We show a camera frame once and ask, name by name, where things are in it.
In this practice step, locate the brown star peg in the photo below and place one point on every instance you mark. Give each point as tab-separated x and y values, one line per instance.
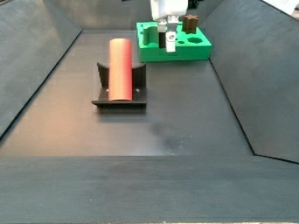
189	24

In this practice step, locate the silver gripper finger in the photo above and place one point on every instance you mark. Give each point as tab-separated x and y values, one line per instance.
171	34
161	29

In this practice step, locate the black cradle fixture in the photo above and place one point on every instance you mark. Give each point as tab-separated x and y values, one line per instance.
139	91

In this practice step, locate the red oval cylinder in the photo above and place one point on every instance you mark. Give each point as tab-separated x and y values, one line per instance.
120	70

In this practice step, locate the green shape sorter block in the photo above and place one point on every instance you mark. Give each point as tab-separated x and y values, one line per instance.
191	46

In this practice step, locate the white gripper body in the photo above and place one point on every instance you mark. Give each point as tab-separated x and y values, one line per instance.
164	8

